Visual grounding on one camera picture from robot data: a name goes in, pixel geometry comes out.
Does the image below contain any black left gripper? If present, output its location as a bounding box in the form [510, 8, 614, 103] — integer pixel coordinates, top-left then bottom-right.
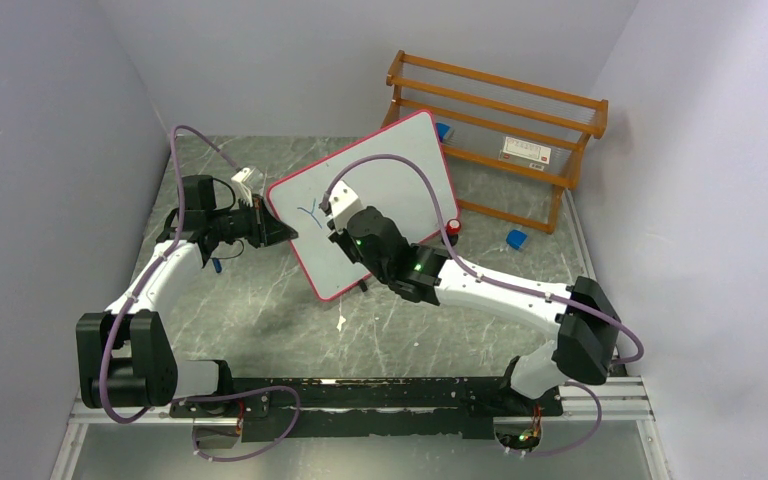
[208, 194, 298, 249]

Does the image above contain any pink-framed whiteboard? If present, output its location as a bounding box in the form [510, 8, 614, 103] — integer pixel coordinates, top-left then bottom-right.
[266, 110, 461, 301]

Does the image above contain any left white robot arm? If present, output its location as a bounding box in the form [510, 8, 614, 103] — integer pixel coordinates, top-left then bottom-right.
[76, 167, 298, 416]

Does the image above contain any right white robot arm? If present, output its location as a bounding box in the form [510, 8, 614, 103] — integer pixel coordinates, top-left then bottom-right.
[327, 206, 621, 414]

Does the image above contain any blue grey board eraser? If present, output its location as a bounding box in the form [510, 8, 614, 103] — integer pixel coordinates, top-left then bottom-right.
[435, 122, 454, 144]

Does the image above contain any blue square block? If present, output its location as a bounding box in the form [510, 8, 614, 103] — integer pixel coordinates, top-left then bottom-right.
[505, 230, 529, 251]

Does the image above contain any wooden shelf rack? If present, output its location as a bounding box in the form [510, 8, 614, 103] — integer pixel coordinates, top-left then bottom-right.
[382, 50, 609, 233]

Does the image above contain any white cardboard box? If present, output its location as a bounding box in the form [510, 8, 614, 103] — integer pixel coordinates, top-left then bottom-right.
[498, 136, 552, 171]

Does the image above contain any black base beam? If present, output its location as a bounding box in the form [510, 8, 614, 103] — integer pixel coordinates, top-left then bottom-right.
[169, 377, 563, 442]

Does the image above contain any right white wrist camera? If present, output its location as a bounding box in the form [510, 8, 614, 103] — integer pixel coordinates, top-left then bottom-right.
[325, 181, 364, 231]

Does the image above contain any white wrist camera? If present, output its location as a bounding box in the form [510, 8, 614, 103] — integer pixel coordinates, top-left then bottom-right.
[325, 181, 364, 231]
[231, 166, 265, 206]

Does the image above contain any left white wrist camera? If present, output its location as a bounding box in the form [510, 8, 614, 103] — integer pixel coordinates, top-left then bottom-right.
[231, 166, 265, 206]

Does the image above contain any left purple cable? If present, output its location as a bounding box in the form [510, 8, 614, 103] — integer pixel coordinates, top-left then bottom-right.
[90, 125, 302, 464]

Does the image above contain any purple cable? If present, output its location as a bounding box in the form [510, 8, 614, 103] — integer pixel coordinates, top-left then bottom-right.
[316, 154, 645, 460]
[90, 125, 302, 464]

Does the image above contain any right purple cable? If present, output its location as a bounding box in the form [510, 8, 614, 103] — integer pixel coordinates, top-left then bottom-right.
[316, 154, 645, 460]

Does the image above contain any aluminium base frame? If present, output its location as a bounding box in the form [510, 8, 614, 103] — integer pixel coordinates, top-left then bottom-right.
[52, 377, 670, 479]

